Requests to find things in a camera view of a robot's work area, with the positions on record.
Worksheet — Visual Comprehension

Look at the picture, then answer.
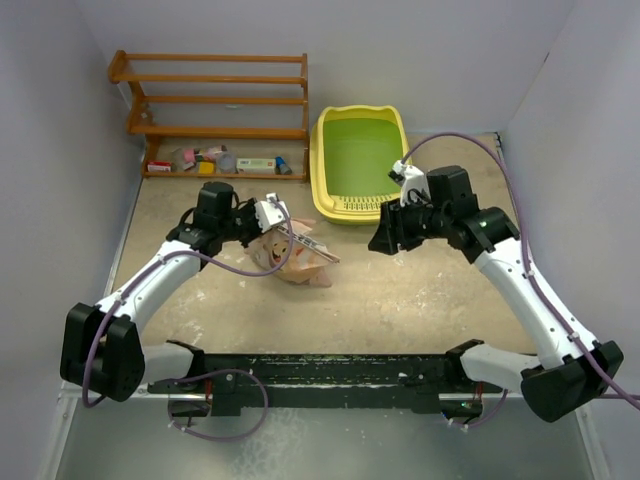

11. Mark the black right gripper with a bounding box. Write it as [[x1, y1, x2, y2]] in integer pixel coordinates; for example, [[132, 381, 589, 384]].
[[368, 193, 450, 255]]

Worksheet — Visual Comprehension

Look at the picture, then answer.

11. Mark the pink cat litter bag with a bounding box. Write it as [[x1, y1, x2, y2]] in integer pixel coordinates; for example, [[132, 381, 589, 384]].
[[244, 218, 340, 288]]

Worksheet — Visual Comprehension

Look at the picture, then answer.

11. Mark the white bag sealing clip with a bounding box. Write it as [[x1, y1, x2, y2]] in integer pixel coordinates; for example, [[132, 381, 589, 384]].
[[268, 221, 340, 269]]

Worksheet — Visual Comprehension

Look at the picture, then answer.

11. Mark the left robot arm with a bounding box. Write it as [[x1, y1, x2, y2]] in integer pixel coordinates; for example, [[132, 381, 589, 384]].
[[60, 182, 286, 408]]

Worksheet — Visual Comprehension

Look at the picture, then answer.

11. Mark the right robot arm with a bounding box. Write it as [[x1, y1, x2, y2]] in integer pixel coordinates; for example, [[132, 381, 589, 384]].
[[368, 162, 624, 423]]

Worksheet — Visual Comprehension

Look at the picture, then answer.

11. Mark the white rectangular box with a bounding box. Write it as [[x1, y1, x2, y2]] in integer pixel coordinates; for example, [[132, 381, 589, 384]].
[[236, 158, 276, 175]]

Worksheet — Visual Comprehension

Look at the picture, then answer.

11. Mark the yellow green litter box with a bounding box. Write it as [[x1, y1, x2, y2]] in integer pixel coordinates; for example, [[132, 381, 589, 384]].
[[309, 105, 409, 225]]

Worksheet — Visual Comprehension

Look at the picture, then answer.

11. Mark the red white small box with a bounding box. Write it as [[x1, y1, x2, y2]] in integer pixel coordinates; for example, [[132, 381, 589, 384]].
[[146, 161, 174, 173]]

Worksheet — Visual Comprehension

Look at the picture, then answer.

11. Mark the clear plastic cup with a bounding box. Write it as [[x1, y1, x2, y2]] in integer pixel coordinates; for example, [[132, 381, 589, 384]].
[[216, 151, 237, 174]]

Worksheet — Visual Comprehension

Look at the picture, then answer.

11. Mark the blue grey bottle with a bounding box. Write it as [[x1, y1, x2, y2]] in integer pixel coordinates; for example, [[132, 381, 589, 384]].
[[275, 157, 292, 175]]

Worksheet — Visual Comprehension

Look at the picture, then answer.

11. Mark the yellow sponge block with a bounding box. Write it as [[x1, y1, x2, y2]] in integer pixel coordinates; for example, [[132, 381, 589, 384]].
[[197, 161, 215, 175]]

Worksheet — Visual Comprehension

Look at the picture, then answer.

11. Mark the pink small package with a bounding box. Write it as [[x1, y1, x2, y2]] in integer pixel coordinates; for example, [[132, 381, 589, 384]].
[[182, 149, 197, 170]]

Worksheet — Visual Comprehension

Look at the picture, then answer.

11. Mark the wooden shelf rack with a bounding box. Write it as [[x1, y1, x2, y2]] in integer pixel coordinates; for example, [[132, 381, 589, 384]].
[[107, 50, 310, 182]]

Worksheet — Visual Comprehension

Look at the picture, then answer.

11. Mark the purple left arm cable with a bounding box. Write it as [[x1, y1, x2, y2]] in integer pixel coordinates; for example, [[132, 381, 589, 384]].
[[81, 194, 296, 409]]

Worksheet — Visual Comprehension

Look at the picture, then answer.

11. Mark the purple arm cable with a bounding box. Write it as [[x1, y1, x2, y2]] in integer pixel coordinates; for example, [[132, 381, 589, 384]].
[[81, 194, 296, 409], [399, 131, 640, 407]]

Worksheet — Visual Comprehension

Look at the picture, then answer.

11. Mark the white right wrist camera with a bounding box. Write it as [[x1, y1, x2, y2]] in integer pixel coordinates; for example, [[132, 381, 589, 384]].
[[388, 160, 430, 207]]

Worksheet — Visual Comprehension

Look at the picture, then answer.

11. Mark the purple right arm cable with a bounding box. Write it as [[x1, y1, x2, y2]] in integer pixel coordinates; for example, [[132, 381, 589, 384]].
[[399, 131, 640, 407]]

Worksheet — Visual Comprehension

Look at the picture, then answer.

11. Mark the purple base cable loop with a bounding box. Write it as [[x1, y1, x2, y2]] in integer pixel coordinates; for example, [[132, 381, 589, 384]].
[[167, 368, 271, 443]]

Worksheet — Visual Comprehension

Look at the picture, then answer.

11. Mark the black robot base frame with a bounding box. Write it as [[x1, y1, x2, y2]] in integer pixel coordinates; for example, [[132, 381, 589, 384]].
[[148, 350, 500, 416]]

